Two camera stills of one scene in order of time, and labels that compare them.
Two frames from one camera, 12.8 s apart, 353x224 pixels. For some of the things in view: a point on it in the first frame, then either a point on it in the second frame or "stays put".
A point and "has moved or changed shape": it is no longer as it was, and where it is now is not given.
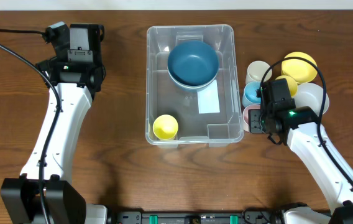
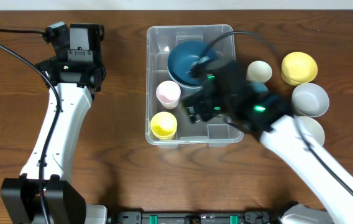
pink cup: (245, 114) has moved or changed shape
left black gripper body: (81, 32) stays put
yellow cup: (292, 84) to (163, 124)
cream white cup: (256, 71) stays put
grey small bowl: (311, 95) stays put
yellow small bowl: (301, 71) stays put
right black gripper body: (255, 121) to (197, 104)
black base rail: (250, 216) stays put
